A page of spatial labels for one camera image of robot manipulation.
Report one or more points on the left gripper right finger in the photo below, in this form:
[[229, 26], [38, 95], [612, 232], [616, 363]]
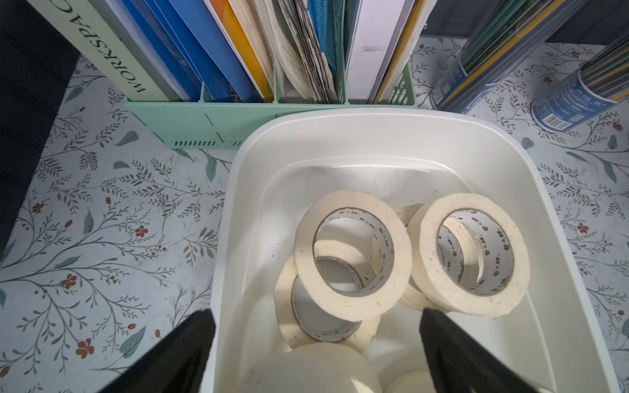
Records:
[[458, 363]]

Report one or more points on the mint green file organizer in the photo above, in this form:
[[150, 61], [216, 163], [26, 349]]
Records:
[[212, 125]]

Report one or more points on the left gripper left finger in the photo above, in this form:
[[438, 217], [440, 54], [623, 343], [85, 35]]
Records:
[[177, 363]]

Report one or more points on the white plastic storage box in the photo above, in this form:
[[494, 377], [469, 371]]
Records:
[[402, 157]]

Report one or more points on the blue-capped pencil tube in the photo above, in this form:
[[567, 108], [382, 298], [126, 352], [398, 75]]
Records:
[[507, 37], [594, 87]]

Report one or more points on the white binder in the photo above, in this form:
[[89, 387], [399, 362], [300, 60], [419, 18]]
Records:
[[370, 26]]

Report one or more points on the cream masking tape roll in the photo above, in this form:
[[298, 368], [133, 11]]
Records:
[[388, 285], [320, 367], [302, 322], [407, 373], [506, 264], [463, 263]]

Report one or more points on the white workspace book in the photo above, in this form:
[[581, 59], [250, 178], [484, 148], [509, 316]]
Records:
[[118, 58]]

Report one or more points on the floral table mat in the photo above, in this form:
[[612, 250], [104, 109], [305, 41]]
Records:
[[114, 242]]

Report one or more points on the left blue-capped pencil tube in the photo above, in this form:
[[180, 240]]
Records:
[[507, 37]]

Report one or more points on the right blue-capped pencil tube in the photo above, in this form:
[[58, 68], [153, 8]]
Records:
[[594, 87]]

